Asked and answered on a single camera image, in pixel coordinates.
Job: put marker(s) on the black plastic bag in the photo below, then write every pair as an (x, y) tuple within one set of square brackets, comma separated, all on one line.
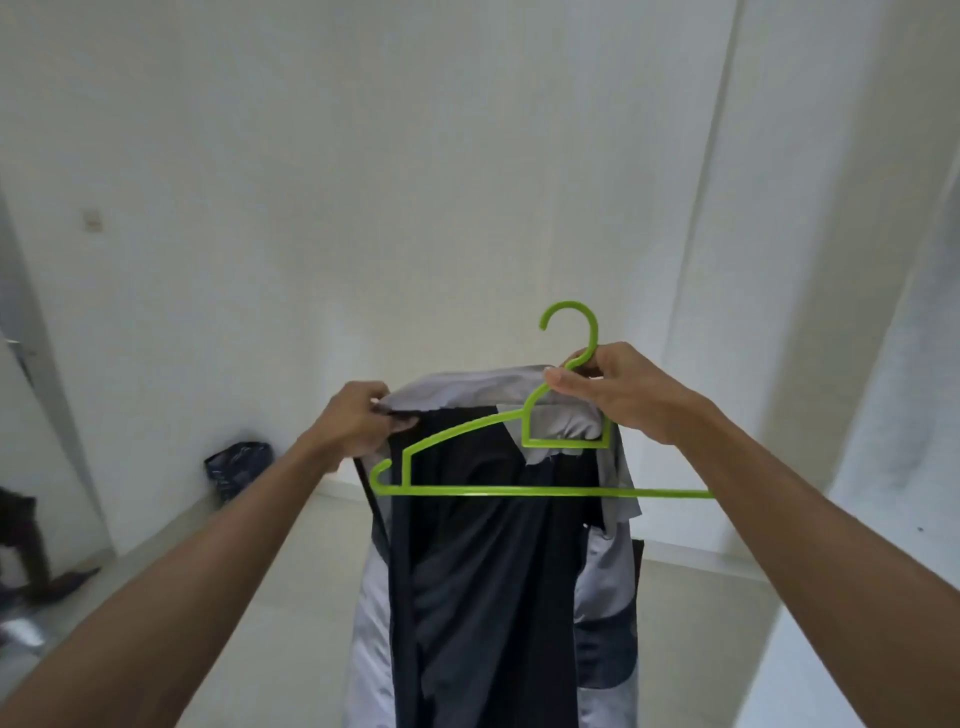
[(238, 469)]

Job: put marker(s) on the green plastic clothes hanger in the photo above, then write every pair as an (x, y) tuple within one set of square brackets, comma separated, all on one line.
[(525, 492)]

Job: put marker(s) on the person's left forearm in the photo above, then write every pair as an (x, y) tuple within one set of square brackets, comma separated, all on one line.
[(172, 592)]

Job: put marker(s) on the grey door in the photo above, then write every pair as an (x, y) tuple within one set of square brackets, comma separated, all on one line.
[(45, 390)]

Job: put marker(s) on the grey and dark garment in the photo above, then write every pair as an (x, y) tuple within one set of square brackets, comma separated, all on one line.
[(487, 585)]

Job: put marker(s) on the person's right thumb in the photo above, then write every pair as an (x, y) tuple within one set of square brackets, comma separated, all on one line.
[(576, 385)]

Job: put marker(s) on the white wall socket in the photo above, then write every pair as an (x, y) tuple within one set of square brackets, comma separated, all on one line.
[(92, 220)]

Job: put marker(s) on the person's left thumb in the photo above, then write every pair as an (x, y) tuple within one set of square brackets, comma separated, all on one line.
[(391, 425)]

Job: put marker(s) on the person's left hand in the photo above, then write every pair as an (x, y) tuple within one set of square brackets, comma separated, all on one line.
[(346, 427)]

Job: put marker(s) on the person's right hand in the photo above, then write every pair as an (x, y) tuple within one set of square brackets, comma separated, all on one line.
[(637, 397)]

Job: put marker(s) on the person's right forearm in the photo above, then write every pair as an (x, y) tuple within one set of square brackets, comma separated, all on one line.
[(817, 570)]

